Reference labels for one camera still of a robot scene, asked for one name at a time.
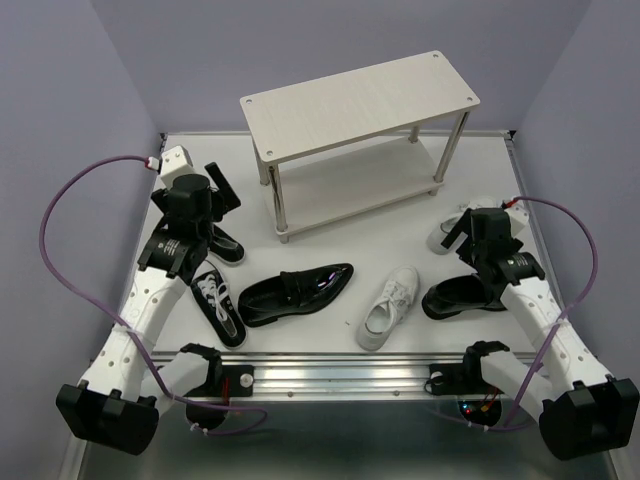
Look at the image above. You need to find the white sneaker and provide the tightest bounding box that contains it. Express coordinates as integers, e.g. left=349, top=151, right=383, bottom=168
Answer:
left=356, top=266, right=420, bottom=351
left=425, top=195, right=500, bottom=255

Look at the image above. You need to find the black loafer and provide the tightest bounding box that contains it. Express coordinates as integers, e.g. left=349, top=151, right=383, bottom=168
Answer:
left=238, top=263, right=354, bottom=328
left=421, top=275, right=506, bottom=320

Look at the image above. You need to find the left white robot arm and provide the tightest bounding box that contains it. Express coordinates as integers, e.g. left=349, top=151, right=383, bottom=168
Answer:
left=56, top=163, right=241, bottom=455

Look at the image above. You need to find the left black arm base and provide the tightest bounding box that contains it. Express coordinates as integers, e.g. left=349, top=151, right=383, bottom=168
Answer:
left=185, top=365, right=254, bottom=429

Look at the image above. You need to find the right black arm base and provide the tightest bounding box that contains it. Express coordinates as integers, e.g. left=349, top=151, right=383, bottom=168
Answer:
left=424, top=363, right=502, bottom=428

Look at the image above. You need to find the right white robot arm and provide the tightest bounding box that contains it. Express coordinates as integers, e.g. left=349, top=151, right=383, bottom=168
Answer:
left=422, top=203, right=639, bottom=460

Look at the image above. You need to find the white two-tier shoe shelf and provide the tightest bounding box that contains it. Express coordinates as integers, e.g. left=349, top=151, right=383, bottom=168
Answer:
left=240, top=51, right=480, bottom=242

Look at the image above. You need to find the black canvas sneaker far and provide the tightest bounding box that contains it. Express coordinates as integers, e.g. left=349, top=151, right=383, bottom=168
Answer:
left=208, top=225, right=245, bottom=265

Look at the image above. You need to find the black canvas sneaker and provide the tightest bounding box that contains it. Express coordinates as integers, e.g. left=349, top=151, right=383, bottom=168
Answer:
left=190, top=260, right=247, bottom=350
left=208, top=225, right=245, bottom=265

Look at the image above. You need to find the black canvas sneaker near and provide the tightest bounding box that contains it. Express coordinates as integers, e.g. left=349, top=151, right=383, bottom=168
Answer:
left=190, top=260, right=247, bottom=350

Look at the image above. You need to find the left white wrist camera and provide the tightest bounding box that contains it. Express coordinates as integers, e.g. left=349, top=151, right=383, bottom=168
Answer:
left=159, top=145, right=195, bottom=189

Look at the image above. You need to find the aluminium mounting rail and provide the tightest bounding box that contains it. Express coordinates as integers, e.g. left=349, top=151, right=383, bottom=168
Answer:
left=221, top=352, right=463, bottom=405

